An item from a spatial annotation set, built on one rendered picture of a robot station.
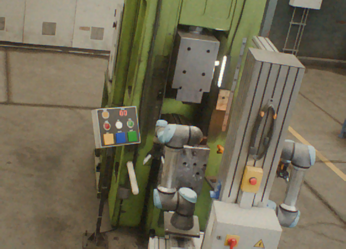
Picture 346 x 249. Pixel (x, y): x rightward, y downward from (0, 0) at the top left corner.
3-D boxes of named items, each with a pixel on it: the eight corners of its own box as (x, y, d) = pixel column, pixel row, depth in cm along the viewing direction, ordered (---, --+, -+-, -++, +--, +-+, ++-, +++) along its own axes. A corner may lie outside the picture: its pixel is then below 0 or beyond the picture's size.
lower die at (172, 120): (191, 144, 431) (193, 134, 427) (167, 141, 426) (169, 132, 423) (181, 122, 468) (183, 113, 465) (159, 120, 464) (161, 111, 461)
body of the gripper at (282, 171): (276, 178, 377) (280, 163, 373) (274, 172, 385) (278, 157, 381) (286, 180, 378) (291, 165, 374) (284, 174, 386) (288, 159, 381)
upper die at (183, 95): (200, 103, 417) (202, 91, 414) (175, 100, 413) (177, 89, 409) (189, 84, 455) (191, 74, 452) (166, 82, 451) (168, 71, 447)
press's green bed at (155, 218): (188, 243, 463) (199, 196, 445) (146, 241, 454) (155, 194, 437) (177, 208, 512) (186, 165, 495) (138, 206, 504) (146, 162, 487)
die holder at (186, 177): (199, 197, 445) (210, 149, 428) (154, 194, 437) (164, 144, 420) (186, 165, 495) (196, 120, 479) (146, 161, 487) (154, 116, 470)
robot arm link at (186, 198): (196, 215, 332) (200, 196, 327) (174, 214, 329) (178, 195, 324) (191, 205, 343) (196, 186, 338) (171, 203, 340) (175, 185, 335)
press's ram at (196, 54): (219, 93, 417) (230, 43, 402) (171, 88, 408) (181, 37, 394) (207, 76, 455) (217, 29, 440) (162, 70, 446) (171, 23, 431)
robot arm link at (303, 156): (270, 219, 345) (291, 139, 330) (293, 223, 344) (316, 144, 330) (272, 227, 333) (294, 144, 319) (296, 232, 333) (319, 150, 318)
